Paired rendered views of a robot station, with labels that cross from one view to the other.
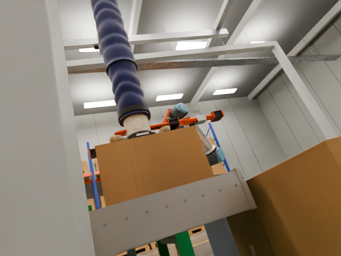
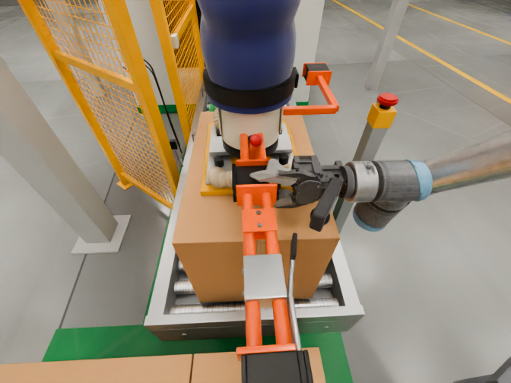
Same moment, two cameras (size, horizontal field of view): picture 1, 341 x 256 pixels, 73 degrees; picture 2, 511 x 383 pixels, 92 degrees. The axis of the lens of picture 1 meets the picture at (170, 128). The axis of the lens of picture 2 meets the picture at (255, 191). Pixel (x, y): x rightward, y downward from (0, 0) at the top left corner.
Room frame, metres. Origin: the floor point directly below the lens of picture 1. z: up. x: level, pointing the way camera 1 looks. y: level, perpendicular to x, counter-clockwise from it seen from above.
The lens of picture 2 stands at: (1.59, -0.38, 1.45)
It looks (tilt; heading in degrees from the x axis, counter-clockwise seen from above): 47 degrees down; 106
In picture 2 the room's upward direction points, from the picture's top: straight up
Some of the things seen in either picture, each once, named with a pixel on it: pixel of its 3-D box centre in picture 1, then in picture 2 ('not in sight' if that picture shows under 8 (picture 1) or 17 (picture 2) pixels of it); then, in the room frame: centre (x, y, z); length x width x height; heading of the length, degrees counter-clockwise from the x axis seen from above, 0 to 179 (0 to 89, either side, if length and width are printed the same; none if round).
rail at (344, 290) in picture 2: not in sight; (296, 132); (1.47, 1.06, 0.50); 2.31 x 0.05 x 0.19; 108
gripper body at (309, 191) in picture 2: not in sight; (318, 180); (1.62, 0.02, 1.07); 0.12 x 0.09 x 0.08; 18
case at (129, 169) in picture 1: (153, 176); (253, 200); (1.42, 0.20, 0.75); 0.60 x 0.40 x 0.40; 108
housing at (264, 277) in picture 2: (200, 119); (263, 280); (1.56, -0.23, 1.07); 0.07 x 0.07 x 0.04; 19
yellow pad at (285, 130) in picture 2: not in sight; (280, 147); (1.49, 0.24, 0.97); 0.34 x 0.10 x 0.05; 109
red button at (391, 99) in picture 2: not in sight; (386, 102); (1.82, 0.55, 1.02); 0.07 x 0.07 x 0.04
